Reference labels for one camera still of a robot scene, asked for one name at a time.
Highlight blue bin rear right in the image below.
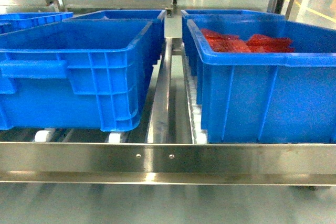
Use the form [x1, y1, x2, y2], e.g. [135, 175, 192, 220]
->
[181, 9, 285, 76]

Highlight stainless steel shelf rack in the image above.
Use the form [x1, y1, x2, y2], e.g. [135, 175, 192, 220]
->
[0, 0, 336, 190]

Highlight blue bin rear left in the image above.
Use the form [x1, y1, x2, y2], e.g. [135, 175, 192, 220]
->
[64, 9, 166, 65]

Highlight blue bin with red bags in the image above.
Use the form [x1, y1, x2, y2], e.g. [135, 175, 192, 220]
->
[197, 20, 335, 143]

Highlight empty blue bin front left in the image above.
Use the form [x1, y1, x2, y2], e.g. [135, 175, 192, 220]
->
[1, 22, 152, 132]

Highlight blue bin far left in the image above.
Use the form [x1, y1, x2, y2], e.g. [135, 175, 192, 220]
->
[1, 12, 73, 34]

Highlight red bubble wrap bags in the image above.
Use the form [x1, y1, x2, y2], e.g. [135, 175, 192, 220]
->
[201, 28, 295, 53]

